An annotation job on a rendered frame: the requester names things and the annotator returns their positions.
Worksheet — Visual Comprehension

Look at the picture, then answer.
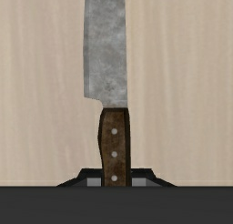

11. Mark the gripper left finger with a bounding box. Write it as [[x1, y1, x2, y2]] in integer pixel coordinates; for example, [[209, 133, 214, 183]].
[[56, 168, 104, 188]]

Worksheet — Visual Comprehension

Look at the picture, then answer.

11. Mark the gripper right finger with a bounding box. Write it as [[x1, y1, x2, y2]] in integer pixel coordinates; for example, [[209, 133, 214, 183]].
[[130, 168, 177, 188]]

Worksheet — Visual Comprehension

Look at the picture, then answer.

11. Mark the brown handled steel knife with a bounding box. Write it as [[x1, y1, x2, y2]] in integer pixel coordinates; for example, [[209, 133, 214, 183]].
[[83, 0, 133, 188]]

